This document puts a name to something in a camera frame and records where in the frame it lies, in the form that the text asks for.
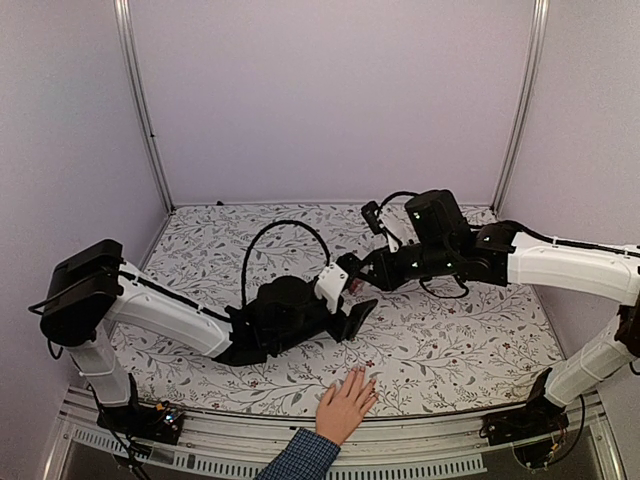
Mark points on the person's bare hand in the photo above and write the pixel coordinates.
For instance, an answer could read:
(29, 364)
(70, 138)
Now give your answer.
(343, 408)

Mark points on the aluminium frame post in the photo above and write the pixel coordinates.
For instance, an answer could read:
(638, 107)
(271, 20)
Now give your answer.
(126, 36)
(534, 54)

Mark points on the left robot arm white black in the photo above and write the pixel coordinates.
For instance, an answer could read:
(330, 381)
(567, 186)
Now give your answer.
(98, 284)

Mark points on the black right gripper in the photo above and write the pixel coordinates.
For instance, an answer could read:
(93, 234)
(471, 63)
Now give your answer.
(382, 277)

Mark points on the floral patterned table mat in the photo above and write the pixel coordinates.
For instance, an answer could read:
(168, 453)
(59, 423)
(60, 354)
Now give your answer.
(428, 350)

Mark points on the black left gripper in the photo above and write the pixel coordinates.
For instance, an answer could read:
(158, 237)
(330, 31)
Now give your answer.
(348, 325)

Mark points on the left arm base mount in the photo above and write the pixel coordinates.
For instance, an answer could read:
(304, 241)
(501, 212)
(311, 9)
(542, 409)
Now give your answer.
(161, 423)

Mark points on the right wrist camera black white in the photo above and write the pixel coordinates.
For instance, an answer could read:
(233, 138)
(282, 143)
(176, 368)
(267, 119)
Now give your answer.
(383, 221)

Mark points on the left aluminium frame post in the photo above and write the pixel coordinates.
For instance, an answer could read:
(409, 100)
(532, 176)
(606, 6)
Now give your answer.
(126, 36)

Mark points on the front aluminium rail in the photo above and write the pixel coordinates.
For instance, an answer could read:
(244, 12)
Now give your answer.
(215, 445)

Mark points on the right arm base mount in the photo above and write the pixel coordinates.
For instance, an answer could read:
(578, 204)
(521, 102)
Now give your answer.
(538, 416)

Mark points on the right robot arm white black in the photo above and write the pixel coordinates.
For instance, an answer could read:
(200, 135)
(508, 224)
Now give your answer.
(504, 253)

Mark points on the blue checked sleeve forearm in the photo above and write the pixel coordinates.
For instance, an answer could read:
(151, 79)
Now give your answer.
(308, 456)

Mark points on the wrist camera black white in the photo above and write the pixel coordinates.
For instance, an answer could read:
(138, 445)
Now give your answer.
(329, 286)
(383, 221)

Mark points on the right aluminium frame post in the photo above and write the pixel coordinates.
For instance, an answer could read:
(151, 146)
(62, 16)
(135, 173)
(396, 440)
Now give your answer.
(534, 54)

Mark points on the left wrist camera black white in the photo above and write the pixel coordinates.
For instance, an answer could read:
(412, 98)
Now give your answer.
(329, 286)

